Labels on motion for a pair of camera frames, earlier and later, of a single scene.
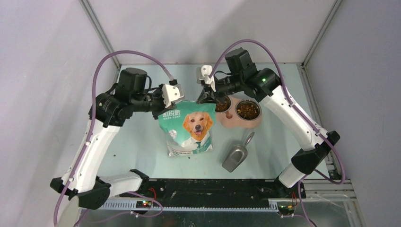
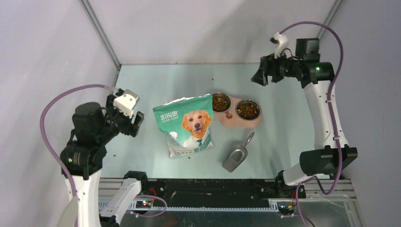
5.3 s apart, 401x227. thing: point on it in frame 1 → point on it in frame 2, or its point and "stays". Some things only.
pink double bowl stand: x=229 y=118 stays
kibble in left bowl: x=222 y=106 stays
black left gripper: x=163 y=105 → x=131 y=126
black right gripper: x=208 y=95 → x=268 y=65
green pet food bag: x=188 y=127 stays
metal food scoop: x=237 y=155 stays
